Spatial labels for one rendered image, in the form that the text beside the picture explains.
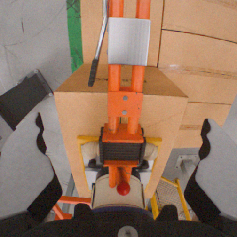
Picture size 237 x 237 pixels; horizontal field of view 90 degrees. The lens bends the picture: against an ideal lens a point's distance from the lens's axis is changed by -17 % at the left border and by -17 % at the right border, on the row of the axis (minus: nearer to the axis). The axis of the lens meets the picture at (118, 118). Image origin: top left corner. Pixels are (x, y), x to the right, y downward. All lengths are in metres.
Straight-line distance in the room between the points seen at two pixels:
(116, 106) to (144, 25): 0.14
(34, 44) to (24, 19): 0.25
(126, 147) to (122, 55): 0.19
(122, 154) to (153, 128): 0.18
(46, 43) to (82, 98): 1.10
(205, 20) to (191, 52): 0.19
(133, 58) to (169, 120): 0.29
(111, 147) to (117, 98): 0.12
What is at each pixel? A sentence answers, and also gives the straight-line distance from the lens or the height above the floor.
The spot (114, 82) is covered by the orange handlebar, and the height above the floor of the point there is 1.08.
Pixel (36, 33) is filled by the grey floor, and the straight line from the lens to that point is 1.50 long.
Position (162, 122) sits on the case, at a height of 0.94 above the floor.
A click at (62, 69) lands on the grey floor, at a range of 1.44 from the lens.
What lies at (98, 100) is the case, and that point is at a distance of 0.41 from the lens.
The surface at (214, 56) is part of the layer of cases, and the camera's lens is 0.95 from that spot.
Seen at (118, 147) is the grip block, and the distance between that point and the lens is 0.31.
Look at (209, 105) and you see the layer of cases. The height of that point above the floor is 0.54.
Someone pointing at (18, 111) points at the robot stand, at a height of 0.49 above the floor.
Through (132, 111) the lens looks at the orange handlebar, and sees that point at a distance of 0.26.
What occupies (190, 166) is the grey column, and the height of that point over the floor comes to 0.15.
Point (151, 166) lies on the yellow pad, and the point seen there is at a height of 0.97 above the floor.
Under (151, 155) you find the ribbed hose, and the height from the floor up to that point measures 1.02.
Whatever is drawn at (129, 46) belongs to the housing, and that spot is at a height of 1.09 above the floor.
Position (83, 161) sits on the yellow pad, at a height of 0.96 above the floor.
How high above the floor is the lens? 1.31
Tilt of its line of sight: 58 degrees down
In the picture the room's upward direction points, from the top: 180 degrees clockwise
